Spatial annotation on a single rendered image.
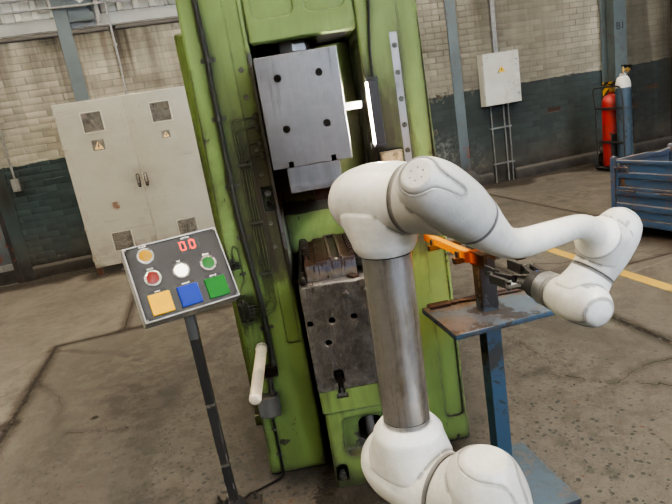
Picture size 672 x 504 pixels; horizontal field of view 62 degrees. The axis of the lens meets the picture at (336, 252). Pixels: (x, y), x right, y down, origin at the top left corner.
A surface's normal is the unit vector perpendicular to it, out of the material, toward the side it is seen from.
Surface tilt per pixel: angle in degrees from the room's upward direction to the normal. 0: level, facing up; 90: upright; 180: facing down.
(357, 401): 90
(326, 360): 90
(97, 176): 90
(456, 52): 90
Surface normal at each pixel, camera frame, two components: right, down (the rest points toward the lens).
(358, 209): -0.72, 0.33
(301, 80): 0.07, 0.24
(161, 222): 0.29, 0.20
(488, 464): -0.09, -0.94
